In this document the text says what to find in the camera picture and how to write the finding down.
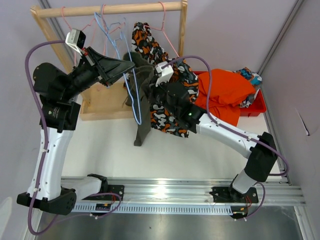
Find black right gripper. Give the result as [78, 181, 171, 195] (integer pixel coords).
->
[141, 77, 178, 118]

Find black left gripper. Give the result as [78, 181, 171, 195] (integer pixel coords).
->
[62, 46, 135, 100]

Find olive grey shorts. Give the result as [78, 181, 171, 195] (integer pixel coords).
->
[124, 51, 154, 147]

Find orange black camouflage shorts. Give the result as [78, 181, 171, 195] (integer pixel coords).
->
[131, 22, 199, 138]

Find light blue hanger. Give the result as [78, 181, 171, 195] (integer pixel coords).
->
[93, 12, 126, 59]
[119, 31, 142, 125]

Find pink hanger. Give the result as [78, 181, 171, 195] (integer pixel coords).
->
[60, 6, 97, 66]
[99, 3, 118, 56]
[145, 1, 180, 57]

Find colourful graphic print shorts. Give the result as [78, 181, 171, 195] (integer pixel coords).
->
[234, 66, 263, 109]

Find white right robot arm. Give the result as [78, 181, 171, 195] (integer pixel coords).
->
[148, 82, 278, 202]

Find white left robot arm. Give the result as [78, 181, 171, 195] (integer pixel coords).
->
[16, 47, 135, 216]

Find wooden clothes rack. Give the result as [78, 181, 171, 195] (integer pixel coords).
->
[30, 0, 188, 121]

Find red plastic tray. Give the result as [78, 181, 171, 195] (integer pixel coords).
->
[194, 70, 267, 118]

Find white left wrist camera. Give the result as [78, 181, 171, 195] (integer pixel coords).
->
[65, 28, 86, 55]

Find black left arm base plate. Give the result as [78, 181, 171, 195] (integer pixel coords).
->
[98, 184, 125, 201]

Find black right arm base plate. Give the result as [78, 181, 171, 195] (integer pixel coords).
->
[209, 186, 259, 204]

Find white slotted cable duct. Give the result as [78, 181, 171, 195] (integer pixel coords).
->
[72, 202, 233, 216]

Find aluminium mounting rail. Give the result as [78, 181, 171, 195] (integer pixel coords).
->
[59, 176, 307, 207]

